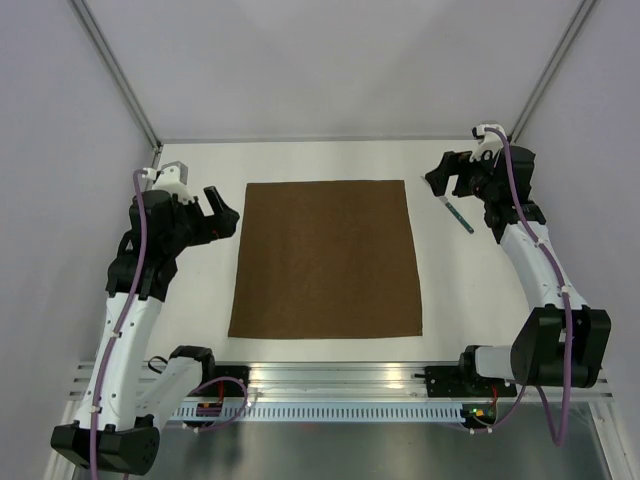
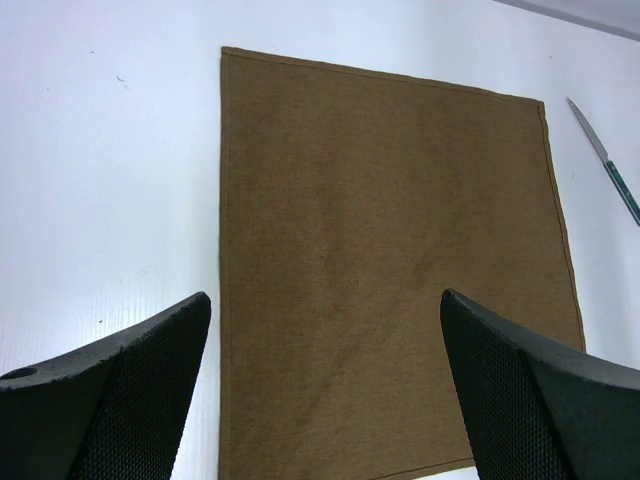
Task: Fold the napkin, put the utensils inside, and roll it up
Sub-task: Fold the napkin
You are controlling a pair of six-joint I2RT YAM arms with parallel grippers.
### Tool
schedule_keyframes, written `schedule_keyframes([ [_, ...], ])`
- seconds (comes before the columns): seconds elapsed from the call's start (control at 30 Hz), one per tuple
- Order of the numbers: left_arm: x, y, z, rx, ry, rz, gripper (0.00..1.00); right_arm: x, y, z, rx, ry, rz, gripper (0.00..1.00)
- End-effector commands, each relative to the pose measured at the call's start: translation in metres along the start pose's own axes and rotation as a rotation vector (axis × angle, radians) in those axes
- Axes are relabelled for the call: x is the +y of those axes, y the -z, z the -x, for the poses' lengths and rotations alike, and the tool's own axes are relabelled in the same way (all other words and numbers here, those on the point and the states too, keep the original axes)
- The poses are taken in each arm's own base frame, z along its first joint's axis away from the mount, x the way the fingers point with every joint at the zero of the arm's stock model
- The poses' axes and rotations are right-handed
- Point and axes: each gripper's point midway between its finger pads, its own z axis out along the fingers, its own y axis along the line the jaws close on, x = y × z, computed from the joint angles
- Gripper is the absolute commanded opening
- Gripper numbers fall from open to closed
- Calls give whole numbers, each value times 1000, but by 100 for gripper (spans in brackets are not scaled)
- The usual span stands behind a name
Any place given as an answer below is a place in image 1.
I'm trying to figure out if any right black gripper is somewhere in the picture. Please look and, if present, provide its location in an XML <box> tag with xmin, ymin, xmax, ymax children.
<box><xmin>425</xmin><ymin>146</ymin><xmax>501</xmax><ymax>203</ymax></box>

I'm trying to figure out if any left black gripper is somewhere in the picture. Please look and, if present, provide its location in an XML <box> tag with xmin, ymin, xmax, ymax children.
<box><xmin>163</xmin><ymin>186</ymin><xmax>238</xmax><ymax>256</ymax></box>

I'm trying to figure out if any green handled knife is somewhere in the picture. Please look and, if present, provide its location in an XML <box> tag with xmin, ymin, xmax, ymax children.
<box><xmin>437</xmin><ymin>196</ymin><xmax>475</xmax><ymax>234</ymax></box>

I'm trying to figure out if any brown cloth napkin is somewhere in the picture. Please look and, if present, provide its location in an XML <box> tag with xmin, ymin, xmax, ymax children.
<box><xmin>228</xmin><ymin>180</ymin><xmax>423</xmax><ymax>340</ymax></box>

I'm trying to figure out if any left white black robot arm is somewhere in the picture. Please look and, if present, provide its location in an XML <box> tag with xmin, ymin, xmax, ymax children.
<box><xmin>50</xmin><ymin>186</ymin><xmax>240</xmax><ymax>476</ymax></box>

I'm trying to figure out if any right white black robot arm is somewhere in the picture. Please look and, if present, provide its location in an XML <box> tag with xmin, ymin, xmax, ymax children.
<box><xmin>425</xmin><ymin>146</ymin><xmax>611</xmax><ymax>395</ymax></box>

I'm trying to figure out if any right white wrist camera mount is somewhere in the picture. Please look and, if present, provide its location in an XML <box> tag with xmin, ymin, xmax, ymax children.
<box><xmin>470</xmin><ymin>122</ymin><xmax>508</xmax><ymax>163</ymax></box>

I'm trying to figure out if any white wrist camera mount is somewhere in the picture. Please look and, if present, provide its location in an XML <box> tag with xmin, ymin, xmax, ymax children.
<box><xmin>470</xmin><ymin>122</ymin><xmax>508</xmax><ymax>163</ymax></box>
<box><xmin>141</xmin><ymin>161</ymin><xmax>197</xmax><ymax>205</ymax></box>

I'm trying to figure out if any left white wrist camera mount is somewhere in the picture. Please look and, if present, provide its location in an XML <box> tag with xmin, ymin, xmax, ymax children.
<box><xmin>141</xmin><ymin>161</ymin><xmax>197</xmax><ymax>205</ymax></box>

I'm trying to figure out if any left aluminium frame post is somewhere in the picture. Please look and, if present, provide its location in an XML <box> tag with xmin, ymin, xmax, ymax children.
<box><xmin>69</xmin><ymin>0</ymin><xmax>164</xmax><ymax>151</ymax></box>

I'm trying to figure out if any aluminium frame post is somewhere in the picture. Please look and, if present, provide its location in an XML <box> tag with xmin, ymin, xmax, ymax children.
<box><xmin>69</xmin><ymin>0</ymin><xmax>164</xmax><ymax>151</ymax></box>
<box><xmin>510</xmin><ymin>0</ymin><xmax>600</xmax><ymax>142</ymax></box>

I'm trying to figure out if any right aluminium frame post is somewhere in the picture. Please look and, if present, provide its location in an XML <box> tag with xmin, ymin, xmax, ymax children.
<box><xmin>510</xmin><ymin>0</ymin><xmax>600</xmax><ymax>142</ymax></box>

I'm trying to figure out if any aluminium mounting rail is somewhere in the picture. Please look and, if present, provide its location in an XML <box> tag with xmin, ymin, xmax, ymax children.
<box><xmin>66</xmin><ymin>361</ymin><xmax>613</xmax><ymax>402</ymax></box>

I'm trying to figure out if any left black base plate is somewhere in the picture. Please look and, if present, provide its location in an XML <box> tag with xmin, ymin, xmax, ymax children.
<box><xmin>198</xmin><ymin>364</ymin><xmax>250</xmax><ymax>399</ymax></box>

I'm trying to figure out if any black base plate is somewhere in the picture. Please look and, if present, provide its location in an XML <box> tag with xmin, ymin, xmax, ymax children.
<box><xmin>414</xmin><ymin>365</ymin><xmax>518</xmax><ymax>399</ymax></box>
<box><xmin>198</xmin><ymin>364</ymin><xmax>250</xmax><ymax>399</ymax></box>

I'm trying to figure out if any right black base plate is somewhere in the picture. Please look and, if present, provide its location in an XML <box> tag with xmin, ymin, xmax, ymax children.
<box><xmin>414</xmin><ymin>365</ymin><xmax>518</xmax><ymax>399</ymax></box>

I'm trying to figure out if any white slotted cable duct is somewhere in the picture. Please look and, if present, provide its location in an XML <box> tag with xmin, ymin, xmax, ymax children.
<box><xmin>167</xmin><ymin>403</ymin><xmax>464</xmax><ymax>422</ymax></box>

